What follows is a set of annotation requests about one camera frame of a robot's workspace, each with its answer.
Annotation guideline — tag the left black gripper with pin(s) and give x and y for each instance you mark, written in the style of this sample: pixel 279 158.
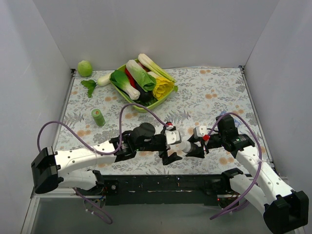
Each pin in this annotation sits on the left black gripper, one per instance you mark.
pixel 165 149

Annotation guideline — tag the red chili pepper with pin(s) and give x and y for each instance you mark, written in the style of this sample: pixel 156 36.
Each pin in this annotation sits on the red chili pepper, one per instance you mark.
pixel 131 79

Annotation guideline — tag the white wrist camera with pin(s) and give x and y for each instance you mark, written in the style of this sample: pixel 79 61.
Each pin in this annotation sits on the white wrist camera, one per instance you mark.
pixel 173 137
pixel 200 132

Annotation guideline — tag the dark purple eggplant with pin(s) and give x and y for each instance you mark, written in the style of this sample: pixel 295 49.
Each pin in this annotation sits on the dark purple eggplant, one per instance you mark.
pixel 145 96

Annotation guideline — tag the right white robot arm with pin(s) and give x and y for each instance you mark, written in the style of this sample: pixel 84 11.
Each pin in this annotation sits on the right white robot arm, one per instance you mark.
pixel 283 208

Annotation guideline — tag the green bok choy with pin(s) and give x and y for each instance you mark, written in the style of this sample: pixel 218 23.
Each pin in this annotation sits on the green bok choy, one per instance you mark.
pixel 120 79

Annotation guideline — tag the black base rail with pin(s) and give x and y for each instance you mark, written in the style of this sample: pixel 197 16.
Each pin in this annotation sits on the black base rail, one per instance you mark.
pixel 161 189

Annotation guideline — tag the napa cabbage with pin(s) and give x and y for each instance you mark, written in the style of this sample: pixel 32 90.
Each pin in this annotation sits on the napa cabbage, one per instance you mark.
pixel 144 80

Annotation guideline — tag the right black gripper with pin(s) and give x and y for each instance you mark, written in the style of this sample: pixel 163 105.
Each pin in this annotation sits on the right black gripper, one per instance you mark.
pixel 203 146

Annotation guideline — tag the green cylindrical bottle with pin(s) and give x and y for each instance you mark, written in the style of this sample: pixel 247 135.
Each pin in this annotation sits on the green cylindrical bottle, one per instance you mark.
pixel 98 117

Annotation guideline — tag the white cap pill bottle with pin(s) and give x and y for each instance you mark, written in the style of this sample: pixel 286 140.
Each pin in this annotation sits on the white cap pill bottle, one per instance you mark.
pixel 187 147

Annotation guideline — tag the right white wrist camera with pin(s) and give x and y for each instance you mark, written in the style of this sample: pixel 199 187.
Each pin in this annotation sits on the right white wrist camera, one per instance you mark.
pixel 200 132

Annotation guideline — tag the green round cabbage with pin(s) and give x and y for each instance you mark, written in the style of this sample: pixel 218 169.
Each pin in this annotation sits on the green round cabbage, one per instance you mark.
pixel 84 68

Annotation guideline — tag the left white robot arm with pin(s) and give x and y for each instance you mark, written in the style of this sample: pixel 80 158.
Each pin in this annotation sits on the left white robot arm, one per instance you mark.
pixel 52 169

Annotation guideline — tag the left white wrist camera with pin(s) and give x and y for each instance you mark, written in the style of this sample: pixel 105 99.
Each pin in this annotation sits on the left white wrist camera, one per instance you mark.
pixel 173 137

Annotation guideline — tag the yellow lettuce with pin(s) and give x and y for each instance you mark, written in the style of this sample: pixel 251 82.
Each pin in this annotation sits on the yellow lettuce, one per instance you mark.
pixel 163 87

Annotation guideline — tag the floral table mat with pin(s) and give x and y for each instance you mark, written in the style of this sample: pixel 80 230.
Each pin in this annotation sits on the floral table mat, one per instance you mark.
pixel 203 93

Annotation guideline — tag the white radish with leaves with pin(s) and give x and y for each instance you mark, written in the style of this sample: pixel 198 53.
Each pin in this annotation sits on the white radish with leaves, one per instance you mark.
pixel 91 84

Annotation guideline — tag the blue pill organizer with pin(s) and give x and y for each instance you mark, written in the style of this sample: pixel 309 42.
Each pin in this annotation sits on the blue pill organizer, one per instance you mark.
pixel 237 122

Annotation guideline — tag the white green leek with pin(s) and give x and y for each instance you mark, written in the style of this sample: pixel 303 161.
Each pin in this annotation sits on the white green leek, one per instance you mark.
pixel 152 66

